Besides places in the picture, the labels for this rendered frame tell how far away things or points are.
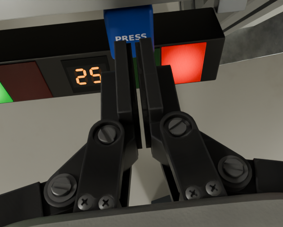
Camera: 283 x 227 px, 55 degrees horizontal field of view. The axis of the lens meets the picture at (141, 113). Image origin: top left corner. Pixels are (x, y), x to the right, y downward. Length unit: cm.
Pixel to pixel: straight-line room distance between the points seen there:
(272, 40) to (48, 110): 71
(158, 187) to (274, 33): 59
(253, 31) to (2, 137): 83
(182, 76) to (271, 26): 75
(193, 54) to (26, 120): 78
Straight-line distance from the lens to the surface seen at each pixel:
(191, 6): 56
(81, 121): 87
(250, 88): 91
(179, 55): 19
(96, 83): 20
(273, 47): 94
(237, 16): 31
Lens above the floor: 85
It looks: 84 degrees down
